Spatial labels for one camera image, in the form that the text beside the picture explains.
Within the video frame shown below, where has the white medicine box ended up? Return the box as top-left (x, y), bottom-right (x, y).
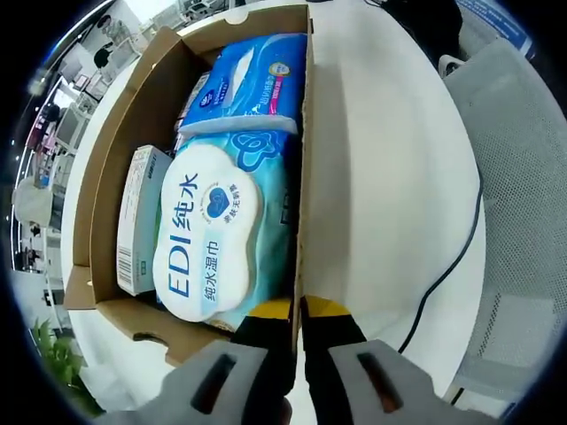
top-left (115, 144), bottom-right (173, 297)

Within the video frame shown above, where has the grey mesh chair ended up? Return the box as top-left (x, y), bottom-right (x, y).
top-left (442, 37), bottom-right (567, 417)

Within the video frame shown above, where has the black cable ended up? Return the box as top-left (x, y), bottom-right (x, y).
top-left (397, 172), bottom-right (485, 354)

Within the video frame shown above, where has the brown cardboard shoe box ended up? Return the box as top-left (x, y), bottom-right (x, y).
top-left (63, 4), bottom-right (316, 367)

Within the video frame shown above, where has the blue wall display board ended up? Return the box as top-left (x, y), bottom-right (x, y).
top-left (455, 0), bottom-right (532, 58)

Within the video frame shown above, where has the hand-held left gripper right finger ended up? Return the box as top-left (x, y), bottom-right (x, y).
top-left (300, 295), bottom-right (501, 425)

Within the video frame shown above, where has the green plant in white pot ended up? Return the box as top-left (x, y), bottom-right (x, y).
top-left (30, 317), bottom-right (105, 417)

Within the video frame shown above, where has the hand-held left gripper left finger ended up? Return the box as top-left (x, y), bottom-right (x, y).
top-left (95, 299), bottom-right (296, 425)

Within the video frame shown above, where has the blue soft tissue pack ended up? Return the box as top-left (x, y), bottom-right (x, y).
top-left (176, 33), bottom-right (309, 136)

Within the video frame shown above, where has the soft wet wipes pack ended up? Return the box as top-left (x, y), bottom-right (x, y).
top-left (151, 127), bottom-right (299, 331)

